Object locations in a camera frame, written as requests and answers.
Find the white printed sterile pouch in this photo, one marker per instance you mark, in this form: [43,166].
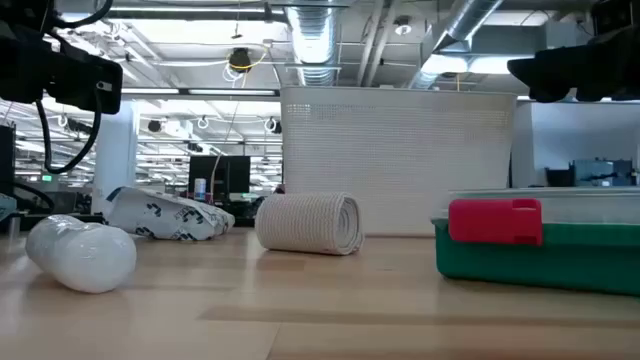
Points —
[165,217]

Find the white plastic-wrapped gauze roll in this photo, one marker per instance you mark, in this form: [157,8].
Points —
[80,255]

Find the white perforated plastic basket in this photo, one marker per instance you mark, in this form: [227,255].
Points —
[400,150]

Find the green box with clear lid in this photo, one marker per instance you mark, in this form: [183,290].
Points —
[500,265]

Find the beige elastic bandage roll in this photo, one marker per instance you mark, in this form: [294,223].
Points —
[310,222]

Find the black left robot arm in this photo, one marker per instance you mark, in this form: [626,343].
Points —
[20,50]

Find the white building column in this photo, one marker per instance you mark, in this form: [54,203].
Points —
[115,150]

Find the green exit sign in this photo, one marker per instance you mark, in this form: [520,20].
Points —
[47,178]

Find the blue grey equipment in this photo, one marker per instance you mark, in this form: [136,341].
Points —
[600,172]

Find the black screen edge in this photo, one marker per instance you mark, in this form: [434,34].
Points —
[6,160]

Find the ceiling light strip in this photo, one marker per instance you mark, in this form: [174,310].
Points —
[200,92]

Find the light blue object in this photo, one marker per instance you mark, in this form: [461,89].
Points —
[6,206]

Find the white bottle with blue label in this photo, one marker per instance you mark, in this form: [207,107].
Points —
[200,189]

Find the black computer monitor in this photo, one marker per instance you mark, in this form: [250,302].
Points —
[235,175]

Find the silver smooth ventilation duct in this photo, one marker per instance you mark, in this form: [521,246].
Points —
[465,20]

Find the grey metal post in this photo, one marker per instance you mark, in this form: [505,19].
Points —
[14,226]

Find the silver corrugated ventilation duct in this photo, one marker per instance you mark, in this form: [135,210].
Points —
[312,35]

